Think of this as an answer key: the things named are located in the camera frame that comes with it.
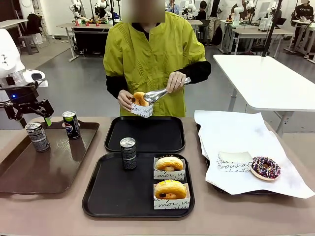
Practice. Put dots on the black backpack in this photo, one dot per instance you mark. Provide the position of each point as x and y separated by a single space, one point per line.
33 23

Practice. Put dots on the chocolate sprinkled donut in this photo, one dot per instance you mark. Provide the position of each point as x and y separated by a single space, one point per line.
267 169

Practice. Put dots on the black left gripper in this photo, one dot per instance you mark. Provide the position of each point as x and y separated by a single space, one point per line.
21 96

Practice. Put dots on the glazed donut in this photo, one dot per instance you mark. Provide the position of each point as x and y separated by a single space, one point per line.
139 98
169 175
172 203
169 189
169 164

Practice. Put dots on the black plastic serving tray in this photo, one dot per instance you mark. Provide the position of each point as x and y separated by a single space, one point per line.
147 132
110 191

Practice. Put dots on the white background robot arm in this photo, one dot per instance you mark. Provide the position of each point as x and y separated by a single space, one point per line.
75 7
236 14

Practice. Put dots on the grey stool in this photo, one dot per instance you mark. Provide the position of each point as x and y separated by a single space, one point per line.
28 43

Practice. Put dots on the person in yellow-green jacket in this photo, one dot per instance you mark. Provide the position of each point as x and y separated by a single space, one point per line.
142 54

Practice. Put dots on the black bag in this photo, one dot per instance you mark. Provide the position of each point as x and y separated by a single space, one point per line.
217 37

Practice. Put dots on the grey table with black cabinet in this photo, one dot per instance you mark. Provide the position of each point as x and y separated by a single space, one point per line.
91 40

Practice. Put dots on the person's right forearm black sleeve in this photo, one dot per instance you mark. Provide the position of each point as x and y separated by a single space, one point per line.
115 86

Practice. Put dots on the black and white background robot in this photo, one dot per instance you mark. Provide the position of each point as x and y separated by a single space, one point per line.
101 8

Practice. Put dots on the printed white paper box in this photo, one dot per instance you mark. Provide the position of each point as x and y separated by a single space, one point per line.
141 110

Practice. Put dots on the metal serving tongs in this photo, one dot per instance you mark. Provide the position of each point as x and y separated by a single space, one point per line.
155 94

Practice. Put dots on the person's left forearm black sleeve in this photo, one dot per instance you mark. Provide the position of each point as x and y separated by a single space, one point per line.
197 70

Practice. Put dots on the long grey table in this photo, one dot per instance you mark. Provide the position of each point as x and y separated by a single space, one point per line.
261 32

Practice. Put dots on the person in beige trousers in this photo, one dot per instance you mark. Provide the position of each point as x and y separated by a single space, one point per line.
214 22

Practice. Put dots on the black stand pole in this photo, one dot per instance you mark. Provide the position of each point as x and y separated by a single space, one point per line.
270 29

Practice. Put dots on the person in blue shirt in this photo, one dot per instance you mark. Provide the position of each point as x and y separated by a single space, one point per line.
172 7

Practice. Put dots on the seated person in black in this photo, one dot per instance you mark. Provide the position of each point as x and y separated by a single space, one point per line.
202 13

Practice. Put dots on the person's right hand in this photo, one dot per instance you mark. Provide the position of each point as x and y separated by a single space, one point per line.
124 99

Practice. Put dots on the white paper donut box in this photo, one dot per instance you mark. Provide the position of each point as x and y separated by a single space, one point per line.
233 162

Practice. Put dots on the grey desk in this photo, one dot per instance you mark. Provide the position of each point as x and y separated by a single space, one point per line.
12 22

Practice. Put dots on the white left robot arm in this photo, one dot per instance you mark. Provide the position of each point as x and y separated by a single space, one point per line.
9 54

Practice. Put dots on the brown plastic tray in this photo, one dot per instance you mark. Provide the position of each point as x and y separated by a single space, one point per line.
37 172

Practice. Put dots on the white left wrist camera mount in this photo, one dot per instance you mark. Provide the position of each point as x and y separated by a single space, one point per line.
34 75

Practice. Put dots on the person's left hand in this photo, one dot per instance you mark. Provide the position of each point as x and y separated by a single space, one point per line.
175 82

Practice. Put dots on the person in black printed sweatshirt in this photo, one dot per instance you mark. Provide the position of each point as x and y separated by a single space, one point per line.
304 14

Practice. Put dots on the black tray under paper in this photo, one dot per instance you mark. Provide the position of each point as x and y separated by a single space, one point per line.
207 164

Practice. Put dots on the black Pepsi can round logo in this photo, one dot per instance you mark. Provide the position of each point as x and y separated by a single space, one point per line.
71 126

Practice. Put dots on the white table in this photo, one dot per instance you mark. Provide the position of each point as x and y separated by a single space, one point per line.
270 81

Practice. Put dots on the white paper sheet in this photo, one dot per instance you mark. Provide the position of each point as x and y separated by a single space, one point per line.
233 137

